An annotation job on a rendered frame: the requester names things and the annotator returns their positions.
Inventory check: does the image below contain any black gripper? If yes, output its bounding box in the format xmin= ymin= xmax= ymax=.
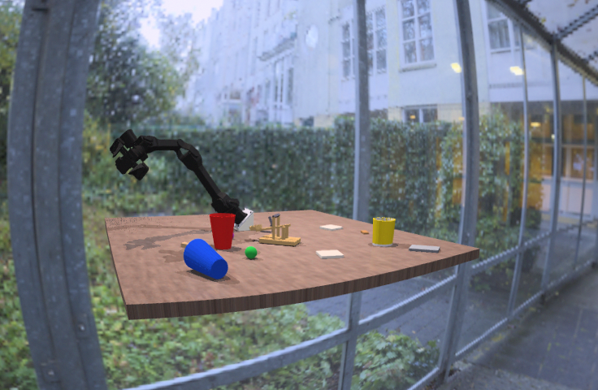
xmin=110 ymin=137 xmax=149 ymax=180

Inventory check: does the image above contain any yellow mug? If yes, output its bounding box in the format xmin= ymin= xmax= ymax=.
xmin=372 ymin=218 xmax=396 ymax=247

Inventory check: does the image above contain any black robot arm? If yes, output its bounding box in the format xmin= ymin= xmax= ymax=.
xmin=115 ymin=129 xmax=248 ymax=225

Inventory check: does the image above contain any blue plastic cup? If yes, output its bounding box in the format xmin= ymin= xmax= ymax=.
xmin=184 ymin=239 xmax=228 ymax=280

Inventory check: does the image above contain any cream flat square tile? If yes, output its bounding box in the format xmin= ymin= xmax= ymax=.
xmin=319 ymin=225 xmax=343 ymax=231
xmin=316 ymin=249 xmax=344 ymax=259

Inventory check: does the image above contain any red plastic cup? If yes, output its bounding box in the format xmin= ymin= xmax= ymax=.
xmin=210 ymin=213 xmax=236 ymax=249

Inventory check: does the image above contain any green ball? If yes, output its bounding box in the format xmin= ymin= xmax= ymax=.
xmin=245 ymin=246 xmax=257 ymax=258

